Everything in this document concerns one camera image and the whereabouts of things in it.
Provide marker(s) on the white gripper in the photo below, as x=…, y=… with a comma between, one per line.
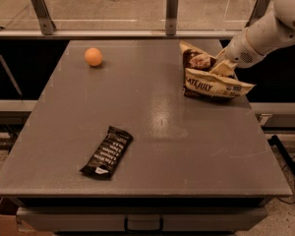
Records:
x=238, y=52

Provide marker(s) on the brown sea salt chip bag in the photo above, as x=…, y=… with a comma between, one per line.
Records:
x=199, y=81

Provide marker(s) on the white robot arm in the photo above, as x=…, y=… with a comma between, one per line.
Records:
x=274, y=30

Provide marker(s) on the black rxbar chocolate bar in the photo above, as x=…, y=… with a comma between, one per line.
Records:
x=108, y=154

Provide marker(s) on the black stand leg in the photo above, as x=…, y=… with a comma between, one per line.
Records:
x=274, y=141

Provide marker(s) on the orange fruit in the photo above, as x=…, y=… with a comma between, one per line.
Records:
x=93, y=57

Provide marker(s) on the cardboard box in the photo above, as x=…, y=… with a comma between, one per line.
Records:
x=10, y=225

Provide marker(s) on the right metal rail bracket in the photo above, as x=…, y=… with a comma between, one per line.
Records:
x=258, y=11

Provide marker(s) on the metal rail bracket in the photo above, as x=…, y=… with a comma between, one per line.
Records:
x=258, y=11
x=171, y=16
x=46, y=25

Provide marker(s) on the middle metal rail bracket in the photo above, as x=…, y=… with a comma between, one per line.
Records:
x=171, y=16

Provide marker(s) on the grey drawer with handle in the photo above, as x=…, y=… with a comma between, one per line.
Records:
x=91, y=219

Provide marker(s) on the left metal rail bracket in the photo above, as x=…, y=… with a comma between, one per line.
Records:
x=46, y=25

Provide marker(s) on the horizontal metal rail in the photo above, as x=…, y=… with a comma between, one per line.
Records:
x=118, y=34

